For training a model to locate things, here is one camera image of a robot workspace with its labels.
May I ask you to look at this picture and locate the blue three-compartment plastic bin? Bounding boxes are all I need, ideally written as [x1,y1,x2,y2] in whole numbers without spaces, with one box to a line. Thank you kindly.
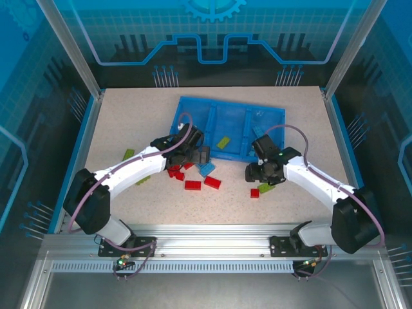
[169,95,286,162]

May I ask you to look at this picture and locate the grey metal tray panel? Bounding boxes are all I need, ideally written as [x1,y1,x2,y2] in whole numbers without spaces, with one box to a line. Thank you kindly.
[19,250,406,309]

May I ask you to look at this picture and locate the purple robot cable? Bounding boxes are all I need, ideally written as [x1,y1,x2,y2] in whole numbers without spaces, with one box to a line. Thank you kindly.
[263,124,386,281]
[67,111,194,281]

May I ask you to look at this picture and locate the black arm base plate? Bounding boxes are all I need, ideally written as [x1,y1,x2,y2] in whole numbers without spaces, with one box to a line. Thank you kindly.
[98,236,157,258]
[269,234,329,258]

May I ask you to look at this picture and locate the side frame rail blue trim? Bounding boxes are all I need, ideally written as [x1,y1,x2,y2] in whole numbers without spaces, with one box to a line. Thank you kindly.
[321,86,382,234]
[47,89,106,234]

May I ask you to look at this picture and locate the wide aluminium mounting rail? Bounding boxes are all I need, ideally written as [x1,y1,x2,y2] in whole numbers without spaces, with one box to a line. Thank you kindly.
[41,223,387,258]

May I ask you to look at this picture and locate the slotted grey cable duct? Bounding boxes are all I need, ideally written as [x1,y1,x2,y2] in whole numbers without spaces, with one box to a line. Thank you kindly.
[50,261,297,274]

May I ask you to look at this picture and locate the aluminium frame post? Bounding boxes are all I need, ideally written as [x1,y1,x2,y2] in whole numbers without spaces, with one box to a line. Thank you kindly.
[35,0,106,100]
[323,0,389,100]

